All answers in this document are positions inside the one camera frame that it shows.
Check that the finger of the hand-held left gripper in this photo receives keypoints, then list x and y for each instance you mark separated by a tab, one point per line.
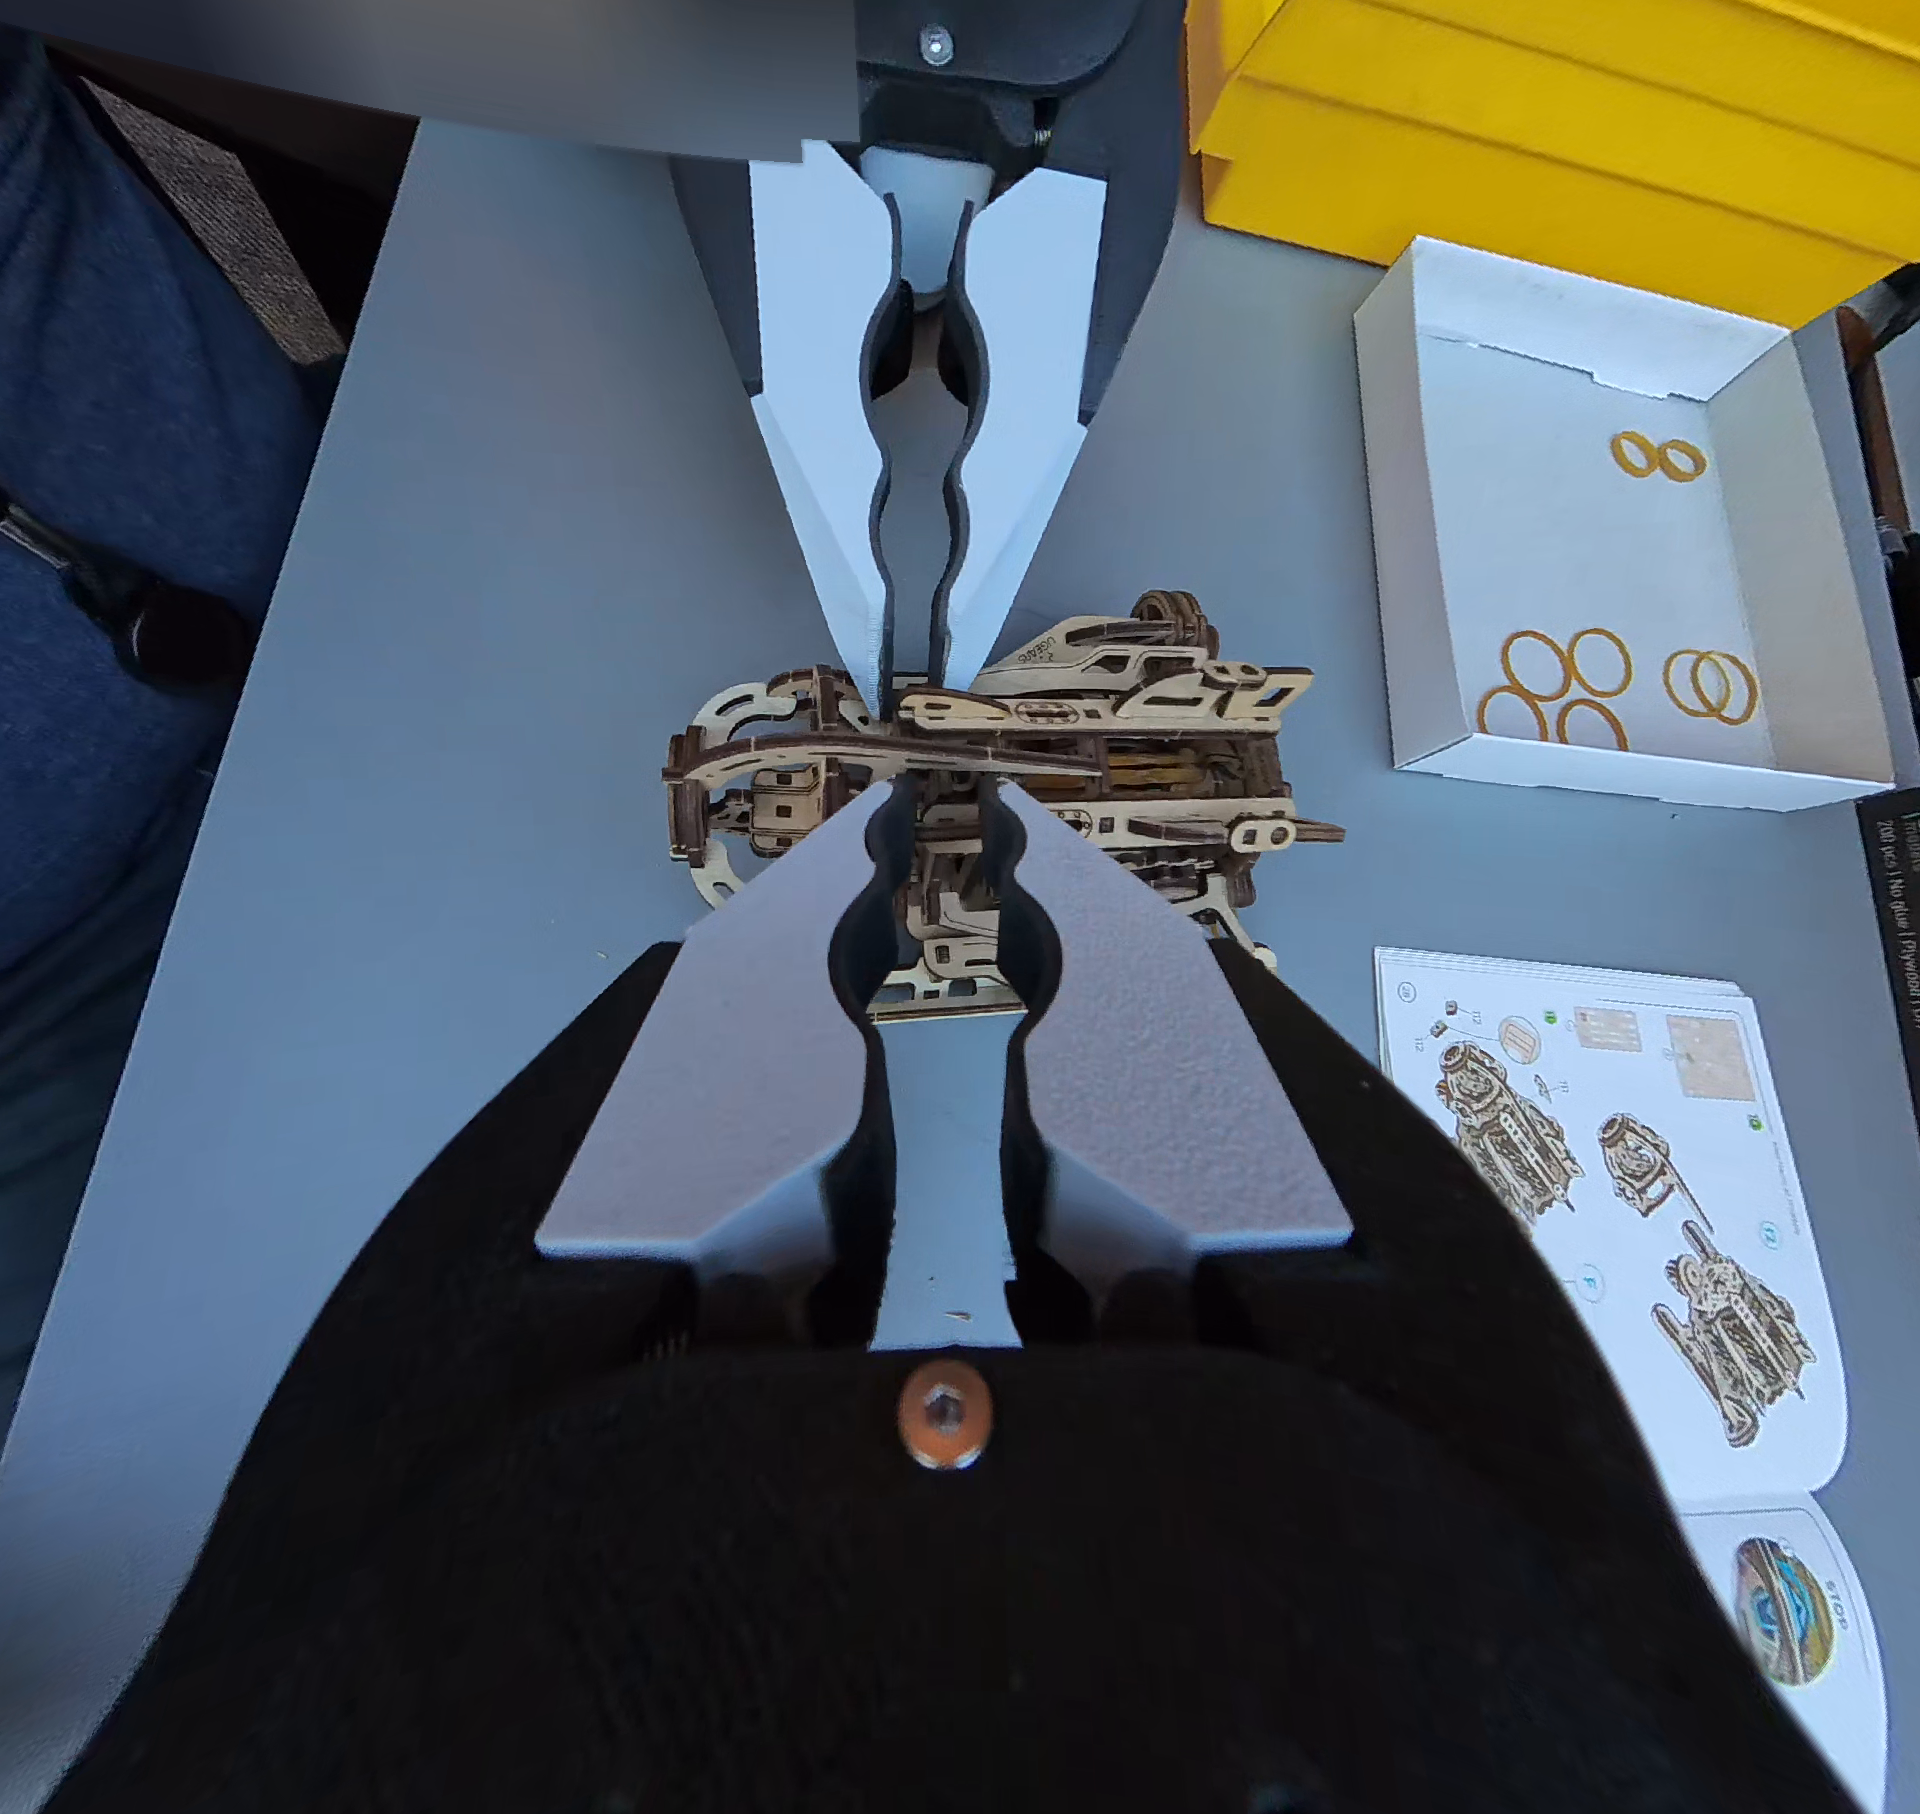
811	393
1035	377

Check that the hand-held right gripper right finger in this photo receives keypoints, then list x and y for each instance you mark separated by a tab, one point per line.
1185	1082

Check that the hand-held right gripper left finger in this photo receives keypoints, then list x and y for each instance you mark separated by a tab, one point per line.
703	1082

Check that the wooden mechanical model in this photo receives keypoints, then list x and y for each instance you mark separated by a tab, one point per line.
1114	781

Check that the illustrated instruction booklet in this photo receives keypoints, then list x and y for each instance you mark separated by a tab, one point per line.
1654	1137

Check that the white cardboard box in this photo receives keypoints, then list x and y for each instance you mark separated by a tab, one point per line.
1525	556

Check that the group of yellow rubber bands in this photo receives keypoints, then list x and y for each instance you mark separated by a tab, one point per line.
1595	663

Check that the person in blue clothing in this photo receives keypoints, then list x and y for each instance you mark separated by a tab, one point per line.
139	461

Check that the black printed kit box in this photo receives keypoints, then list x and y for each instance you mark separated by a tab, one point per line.
1888	932

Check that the dark brown object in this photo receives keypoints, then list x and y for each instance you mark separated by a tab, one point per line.
1885	414

